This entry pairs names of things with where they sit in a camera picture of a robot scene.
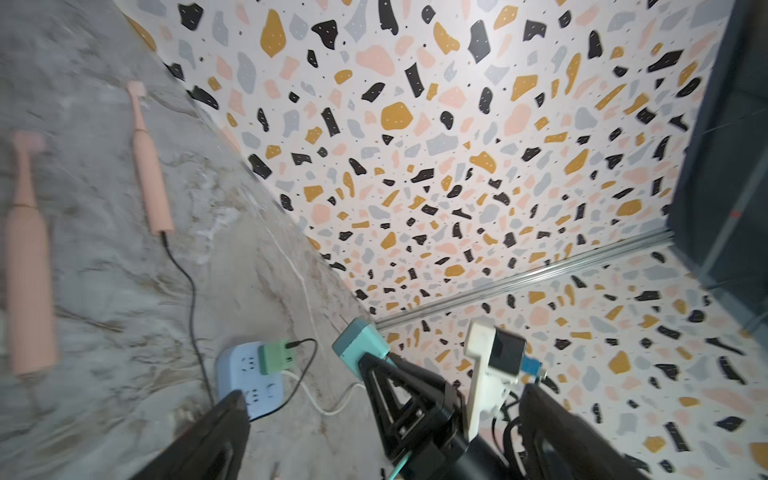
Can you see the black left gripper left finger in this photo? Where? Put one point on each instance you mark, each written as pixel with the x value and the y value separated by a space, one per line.
pixel 212 448

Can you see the blue power strip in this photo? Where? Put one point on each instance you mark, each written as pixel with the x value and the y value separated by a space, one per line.
pixel 239 368

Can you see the teal charger cube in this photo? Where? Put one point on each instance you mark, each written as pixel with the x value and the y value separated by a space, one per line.
pixel 357 339

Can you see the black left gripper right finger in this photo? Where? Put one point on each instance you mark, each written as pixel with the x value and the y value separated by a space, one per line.
pixel 560 445

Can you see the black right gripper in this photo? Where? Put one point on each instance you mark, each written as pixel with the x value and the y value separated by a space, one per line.
pixel 417 409

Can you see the green charger plug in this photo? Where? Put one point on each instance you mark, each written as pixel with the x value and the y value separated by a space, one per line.
pixel 276 357

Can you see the pink toothbrush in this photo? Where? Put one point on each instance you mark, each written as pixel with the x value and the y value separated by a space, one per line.
pixel 148 167
pixel 33 334

